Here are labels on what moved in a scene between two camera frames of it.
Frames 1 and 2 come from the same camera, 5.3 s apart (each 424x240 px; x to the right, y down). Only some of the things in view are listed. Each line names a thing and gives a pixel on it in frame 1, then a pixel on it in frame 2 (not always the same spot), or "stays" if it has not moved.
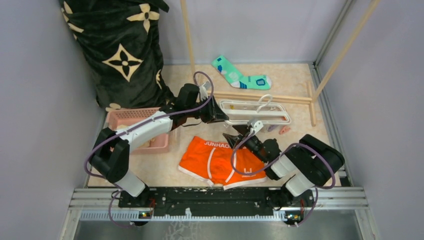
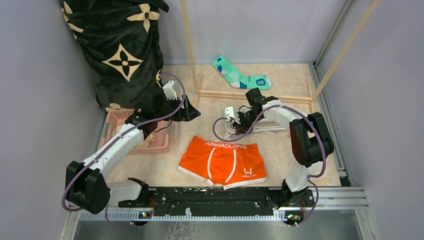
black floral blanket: (121, 41) stays
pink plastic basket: (117, 117) stays
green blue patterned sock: (235, 79) stays
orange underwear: (218, 163) stays
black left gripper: (215, 114) -> (187, 113)
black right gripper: (234, 139) -> (240, 127)
